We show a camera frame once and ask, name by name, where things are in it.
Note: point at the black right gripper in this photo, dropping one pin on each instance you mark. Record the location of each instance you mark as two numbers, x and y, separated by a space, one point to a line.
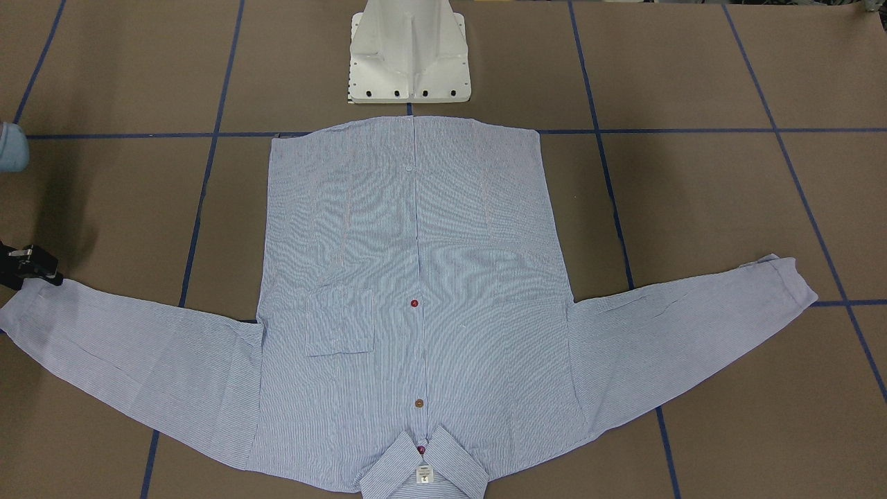
26 267

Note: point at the blue striped button shirt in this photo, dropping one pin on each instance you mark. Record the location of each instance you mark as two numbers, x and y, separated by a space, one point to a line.
416 334

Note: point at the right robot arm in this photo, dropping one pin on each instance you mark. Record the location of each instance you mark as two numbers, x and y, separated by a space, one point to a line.
15 153

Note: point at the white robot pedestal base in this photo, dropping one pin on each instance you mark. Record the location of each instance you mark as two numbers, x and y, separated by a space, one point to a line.
408 52

